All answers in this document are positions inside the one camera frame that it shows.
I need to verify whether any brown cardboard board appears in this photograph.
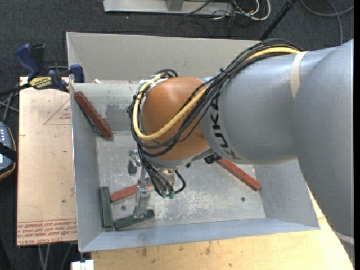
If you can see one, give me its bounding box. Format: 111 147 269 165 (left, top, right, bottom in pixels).
16 76 78 247

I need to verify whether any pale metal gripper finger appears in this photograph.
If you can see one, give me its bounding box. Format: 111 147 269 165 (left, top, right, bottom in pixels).
139 186 151 218
132 186 145 218

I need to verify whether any grey metal bin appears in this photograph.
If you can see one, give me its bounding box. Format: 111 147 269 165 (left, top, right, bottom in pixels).
66 31 321 253

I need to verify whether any dark green flat block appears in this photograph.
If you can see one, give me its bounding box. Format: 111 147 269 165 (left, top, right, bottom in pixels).
112 209 156 231
99 186 114 230

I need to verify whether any red-brown flat block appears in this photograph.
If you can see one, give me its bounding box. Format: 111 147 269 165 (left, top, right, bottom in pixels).
109 182 154 203
215 157 262 192
73 91 114 141

